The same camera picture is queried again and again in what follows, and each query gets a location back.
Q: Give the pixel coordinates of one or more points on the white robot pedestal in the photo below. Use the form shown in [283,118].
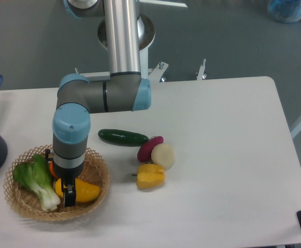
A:
[146,33]

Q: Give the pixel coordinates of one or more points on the blue plastic bag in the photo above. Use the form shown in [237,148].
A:
[285,11]

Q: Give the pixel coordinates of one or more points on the green bok choy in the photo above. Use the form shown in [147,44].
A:
[37,178]

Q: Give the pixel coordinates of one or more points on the orange tangerine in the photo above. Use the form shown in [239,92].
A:
[52,170]

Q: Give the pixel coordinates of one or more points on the yellow mango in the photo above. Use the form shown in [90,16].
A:
[86,192]

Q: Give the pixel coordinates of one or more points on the purple sweet potato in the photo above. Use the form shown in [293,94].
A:
[144,153]

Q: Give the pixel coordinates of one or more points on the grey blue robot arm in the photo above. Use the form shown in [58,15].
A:
[78,97]

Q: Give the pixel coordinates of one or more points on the yellow bell pepper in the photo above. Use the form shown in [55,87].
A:
[149,176]

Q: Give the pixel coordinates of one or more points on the cream round potato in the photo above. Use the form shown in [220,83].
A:
[163,155]

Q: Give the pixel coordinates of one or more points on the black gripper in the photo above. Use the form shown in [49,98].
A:
[68,176]

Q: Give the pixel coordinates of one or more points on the dark green cucumber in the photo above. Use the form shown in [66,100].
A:
[122,137]

